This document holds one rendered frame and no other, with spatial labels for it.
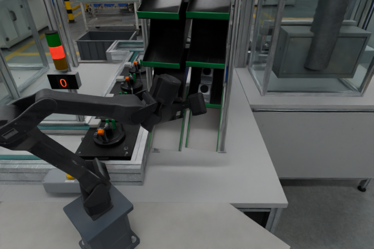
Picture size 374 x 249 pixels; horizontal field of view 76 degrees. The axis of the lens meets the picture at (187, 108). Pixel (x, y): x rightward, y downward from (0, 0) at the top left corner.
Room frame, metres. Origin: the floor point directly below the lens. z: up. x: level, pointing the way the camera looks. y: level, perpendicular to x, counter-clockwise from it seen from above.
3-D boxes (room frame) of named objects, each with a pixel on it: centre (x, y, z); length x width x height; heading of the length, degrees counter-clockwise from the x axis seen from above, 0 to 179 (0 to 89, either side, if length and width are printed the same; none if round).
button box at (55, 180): (0.63, 0.44, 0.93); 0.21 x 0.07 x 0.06; 90
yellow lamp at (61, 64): (0.97, 0.54, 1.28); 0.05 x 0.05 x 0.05
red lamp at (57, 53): (0.97, 0.54, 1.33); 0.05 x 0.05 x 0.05
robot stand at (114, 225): (0.43, 0.26, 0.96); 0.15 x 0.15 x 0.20; 47
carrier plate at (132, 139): (0.85, 0.35, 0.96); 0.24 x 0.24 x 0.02; 0
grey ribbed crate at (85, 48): (2.90, 0.96, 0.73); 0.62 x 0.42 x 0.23; 90
